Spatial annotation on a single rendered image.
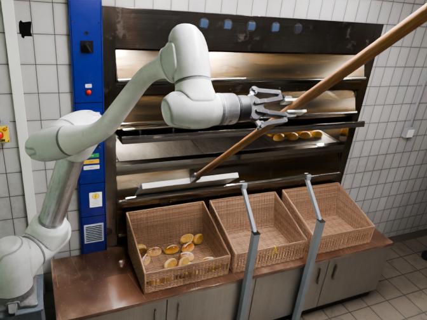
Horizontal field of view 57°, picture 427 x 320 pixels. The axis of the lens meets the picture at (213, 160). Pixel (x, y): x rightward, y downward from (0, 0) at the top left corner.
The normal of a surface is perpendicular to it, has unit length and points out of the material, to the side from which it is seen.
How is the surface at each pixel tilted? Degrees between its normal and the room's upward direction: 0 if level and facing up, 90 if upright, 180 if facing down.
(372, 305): 0
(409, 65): 90
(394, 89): 90
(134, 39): 90
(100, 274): 0
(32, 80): 90
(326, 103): 70
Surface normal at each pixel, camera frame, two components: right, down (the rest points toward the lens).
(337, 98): 0.41, 0.10
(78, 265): 0.10, -0.90
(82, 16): 0.40, 0.43
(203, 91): 0.41, -0.22
